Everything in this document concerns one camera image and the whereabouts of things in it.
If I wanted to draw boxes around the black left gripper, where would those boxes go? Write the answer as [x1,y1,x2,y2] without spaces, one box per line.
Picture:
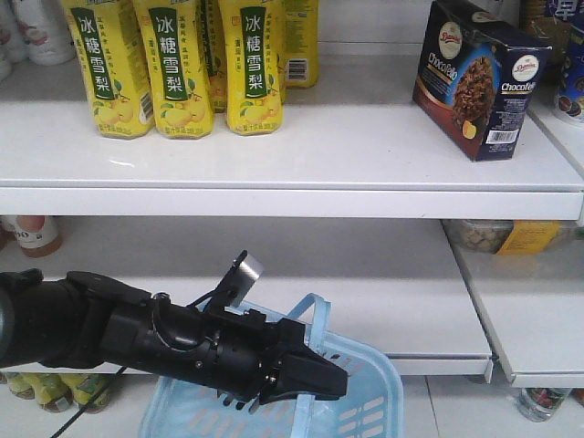
[150,300,349,405]

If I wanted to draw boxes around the light blue plastic basket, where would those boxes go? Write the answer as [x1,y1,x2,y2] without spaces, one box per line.
[139,294,404,437]

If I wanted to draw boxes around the blue chocolate cookie box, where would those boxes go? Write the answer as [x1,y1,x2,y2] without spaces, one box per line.
[412,1,552,162]

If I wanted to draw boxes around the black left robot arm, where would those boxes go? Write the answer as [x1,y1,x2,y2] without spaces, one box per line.
[1,269,312,403]

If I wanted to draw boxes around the white supermarket shelving unit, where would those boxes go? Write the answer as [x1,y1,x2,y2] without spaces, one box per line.
[1,1,583,437]

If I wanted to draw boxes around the clear cookie tray pack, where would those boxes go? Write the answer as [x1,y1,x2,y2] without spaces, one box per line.
[442,219,583,255]

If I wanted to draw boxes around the peach drink bottle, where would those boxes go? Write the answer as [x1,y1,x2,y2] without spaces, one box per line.
[1,215,63,258]

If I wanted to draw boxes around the yellow pear drink bottle middle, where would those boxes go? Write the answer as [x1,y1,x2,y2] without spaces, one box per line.
[133,1,214,140]

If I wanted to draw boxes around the yellow pear drink bottle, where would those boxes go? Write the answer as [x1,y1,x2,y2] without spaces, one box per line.
[284,0,319,88]
[219,1,284,136]
[133,1,214,140]
[60,1,154,140]

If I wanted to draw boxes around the yellow pear drink bottle right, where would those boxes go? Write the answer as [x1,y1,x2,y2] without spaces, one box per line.
[219,1,284,136]

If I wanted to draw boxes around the yellow pear drink bottle rear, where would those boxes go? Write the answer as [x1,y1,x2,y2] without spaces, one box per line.
[284,0,319,88]

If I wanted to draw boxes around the yellow pear drink bottle left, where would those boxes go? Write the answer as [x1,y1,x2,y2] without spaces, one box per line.
[60,1,154,140]

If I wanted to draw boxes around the blue snack cup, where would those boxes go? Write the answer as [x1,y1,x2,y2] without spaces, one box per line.
[554,16,583,128]

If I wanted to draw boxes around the cookie package on shelf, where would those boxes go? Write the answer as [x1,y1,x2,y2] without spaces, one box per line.
[519,0,580,83]

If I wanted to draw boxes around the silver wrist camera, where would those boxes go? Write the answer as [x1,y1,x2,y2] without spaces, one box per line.
[210,250,264,308]

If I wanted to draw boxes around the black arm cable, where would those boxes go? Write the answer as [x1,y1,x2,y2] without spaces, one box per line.
[49,367,127,438]

